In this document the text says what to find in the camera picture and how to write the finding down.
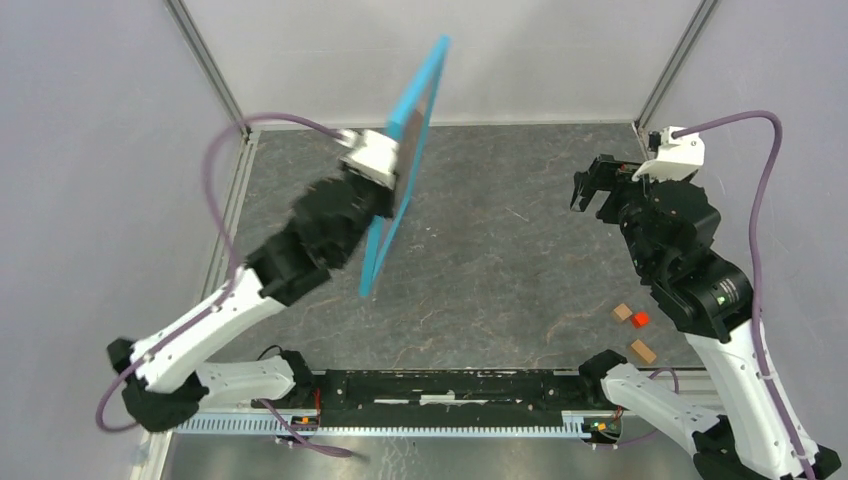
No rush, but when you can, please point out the wooden picture frame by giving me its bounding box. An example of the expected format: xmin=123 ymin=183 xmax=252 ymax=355
xmin=359 ymin=35 xmax=451 ymax=297

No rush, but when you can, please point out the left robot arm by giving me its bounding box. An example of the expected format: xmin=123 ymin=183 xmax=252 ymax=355
xmin=107 ymin=167 xmax=397 ymax=433

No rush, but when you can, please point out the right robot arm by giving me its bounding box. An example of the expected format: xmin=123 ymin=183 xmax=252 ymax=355
xmin=571 ymin=155 xmax=841 ymax=479

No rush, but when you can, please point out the tan wooden cube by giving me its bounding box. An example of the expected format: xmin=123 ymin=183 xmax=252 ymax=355
xmin=611 ymin=303 xmax=634 ymax=323

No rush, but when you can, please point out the orange wooden cube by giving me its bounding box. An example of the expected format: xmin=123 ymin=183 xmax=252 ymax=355
xmin=630 ymin=312 xmax=651 ymax=329

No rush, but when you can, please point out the right corner aluminium profile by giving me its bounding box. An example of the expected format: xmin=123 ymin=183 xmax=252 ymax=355
xmin=633 ymin=0 xmax=720 ymax=131

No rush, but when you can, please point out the corner aluminium profile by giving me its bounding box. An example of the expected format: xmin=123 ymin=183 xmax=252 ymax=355
xmin=633 ymin=0 xmax=720 ymax=131
xmin=164 ymin=0 xmax=243 ymax=122

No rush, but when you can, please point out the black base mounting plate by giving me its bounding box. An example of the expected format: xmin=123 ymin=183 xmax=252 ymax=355
xmin=271 ymin=369 xmax=615 ymax=428

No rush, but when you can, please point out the left corner aluminium profile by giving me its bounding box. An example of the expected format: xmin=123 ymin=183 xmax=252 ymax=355
xmin=164 ymin=0 xmax=243 ymax=122

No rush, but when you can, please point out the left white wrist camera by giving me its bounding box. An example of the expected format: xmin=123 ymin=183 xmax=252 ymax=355
xmin=337 ymin=129 xmax=399 ymax=190

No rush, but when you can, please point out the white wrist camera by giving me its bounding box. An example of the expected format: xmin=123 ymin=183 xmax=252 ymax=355
xmin=631 ymin=126 xmax=705 ymax=182
xmin=337 ymin=129 xmax=399 ymax=190

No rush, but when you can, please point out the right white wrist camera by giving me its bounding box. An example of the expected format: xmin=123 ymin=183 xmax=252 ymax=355
xmin=631 ymin=126 xmax=705 ymax=182

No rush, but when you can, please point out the aluminium rail frame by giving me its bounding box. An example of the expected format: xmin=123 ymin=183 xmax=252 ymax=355
xmin=129 ymin=369 xmax=770 ymax=480

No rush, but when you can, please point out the toothed cable duct strip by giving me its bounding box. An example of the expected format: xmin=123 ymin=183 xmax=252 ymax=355
xmin=175 ymin=413 xmax=591 ymax=440

